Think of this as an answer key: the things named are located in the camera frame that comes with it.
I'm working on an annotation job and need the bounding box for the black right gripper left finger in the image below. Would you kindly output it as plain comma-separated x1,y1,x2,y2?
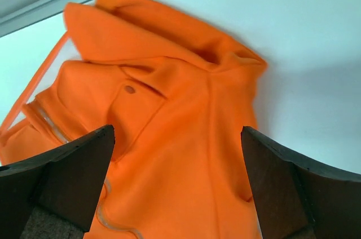
1,125,115,238

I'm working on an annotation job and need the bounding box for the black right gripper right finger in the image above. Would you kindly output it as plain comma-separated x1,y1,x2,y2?
241,126,360,238

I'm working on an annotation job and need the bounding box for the orange jacket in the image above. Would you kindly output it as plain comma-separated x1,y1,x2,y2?
1,0,266,238

